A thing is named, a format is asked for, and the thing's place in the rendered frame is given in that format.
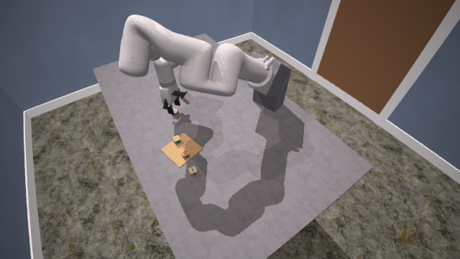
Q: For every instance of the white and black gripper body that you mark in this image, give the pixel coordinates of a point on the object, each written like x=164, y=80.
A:
x=166, y=93

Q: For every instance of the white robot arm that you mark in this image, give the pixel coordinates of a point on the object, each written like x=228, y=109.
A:
x=194, y=56

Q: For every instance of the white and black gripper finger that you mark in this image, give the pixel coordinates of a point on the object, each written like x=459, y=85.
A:
x=165, y=106
x=177, y=101

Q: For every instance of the tan flat mat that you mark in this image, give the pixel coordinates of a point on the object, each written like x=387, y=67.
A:
x=174, y=151

